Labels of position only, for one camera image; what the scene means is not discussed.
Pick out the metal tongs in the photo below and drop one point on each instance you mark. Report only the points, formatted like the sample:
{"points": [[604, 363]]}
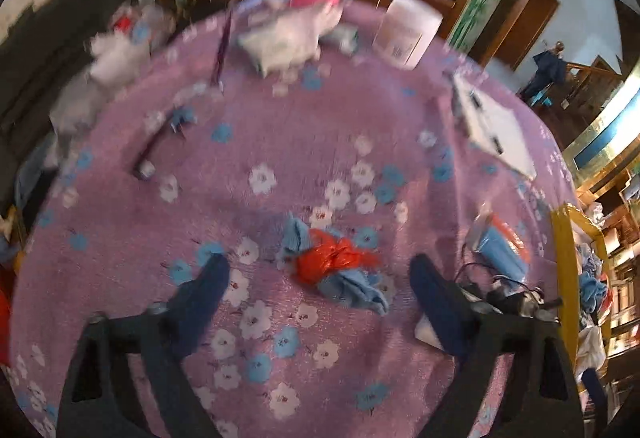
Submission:
{"points": [[220, 57]]}

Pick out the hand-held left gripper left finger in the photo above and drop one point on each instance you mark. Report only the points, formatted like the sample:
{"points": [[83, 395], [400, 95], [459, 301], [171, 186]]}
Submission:
{"points": [[200, 303]]}

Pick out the wooden stair railing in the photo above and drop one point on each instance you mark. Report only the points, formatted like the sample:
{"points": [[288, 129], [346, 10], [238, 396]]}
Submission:
{"points": [[590, 85]]}

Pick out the purple floral tablecloth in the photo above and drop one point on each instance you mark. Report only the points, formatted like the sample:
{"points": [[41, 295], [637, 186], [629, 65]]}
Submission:
{"points": [[300, 142]]}

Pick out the white plastic jar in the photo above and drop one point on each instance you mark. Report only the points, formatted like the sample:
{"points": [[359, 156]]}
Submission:
{"points": [[405, 32]]}

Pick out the blue cloth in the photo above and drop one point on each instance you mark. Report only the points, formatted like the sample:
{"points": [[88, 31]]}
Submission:
{"points": [[594, 285], [355, 290], [295, 238]]}

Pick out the white glove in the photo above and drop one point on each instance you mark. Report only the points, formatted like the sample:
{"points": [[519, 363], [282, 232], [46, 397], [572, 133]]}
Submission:
{"points": [[290, 37]]}

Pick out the black bag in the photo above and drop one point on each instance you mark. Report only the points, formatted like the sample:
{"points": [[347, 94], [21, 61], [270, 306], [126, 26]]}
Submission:
{"points": [[45, 42]]}

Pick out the white crumpled tissue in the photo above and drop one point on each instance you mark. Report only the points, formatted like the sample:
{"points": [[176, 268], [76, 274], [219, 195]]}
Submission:
{"points": [[429, 333]]}

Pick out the red plastic bag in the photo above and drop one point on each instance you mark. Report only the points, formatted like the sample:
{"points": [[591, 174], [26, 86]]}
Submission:
{"points": [[330, 258]]}

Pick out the red cloth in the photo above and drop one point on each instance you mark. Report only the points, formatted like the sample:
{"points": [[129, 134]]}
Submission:
{"points": [[4, 323]]}

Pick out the white crumpled plastic bag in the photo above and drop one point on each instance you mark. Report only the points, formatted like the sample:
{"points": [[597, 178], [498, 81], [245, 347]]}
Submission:
{"points": [[117, 57]]}

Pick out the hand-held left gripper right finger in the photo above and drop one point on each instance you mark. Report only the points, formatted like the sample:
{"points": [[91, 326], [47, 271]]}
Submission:
{"points": [[440, 308]]}

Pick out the blue and orange packet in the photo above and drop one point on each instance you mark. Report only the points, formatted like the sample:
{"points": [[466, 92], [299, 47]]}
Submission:
{"points": [[502, 250]]}

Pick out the pale green cloth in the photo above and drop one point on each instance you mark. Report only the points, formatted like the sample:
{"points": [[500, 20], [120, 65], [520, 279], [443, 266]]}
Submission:
{"points": [[342, 37]]}

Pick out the white notebook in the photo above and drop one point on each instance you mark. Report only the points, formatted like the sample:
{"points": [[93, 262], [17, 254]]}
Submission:
{"points": [[500, 127]]}

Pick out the dark coat on post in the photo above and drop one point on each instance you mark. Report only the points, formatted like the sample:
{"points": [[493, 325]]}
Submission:
{"points": [[545, 70]]}

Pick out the small electric motor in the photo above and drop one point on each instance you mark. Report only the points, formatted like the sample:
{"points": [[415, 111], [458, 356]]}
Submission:
{"points": [[510, 300]]}

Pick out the wooden door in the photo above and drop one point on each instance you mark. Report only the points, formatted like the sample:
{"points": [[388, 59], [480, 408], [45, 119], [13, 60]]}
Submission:
{"points": [[520, 27]]}

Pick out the yellow box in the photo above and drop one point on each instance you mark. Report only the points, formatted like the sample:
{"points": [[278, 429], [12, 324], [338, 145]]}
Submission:
{"points": [[567, 268]]}

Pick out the dark pen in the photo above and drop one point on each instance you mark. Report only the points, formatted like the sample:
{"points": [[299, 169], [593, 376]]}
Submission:
{"points": [[482, 117]]}

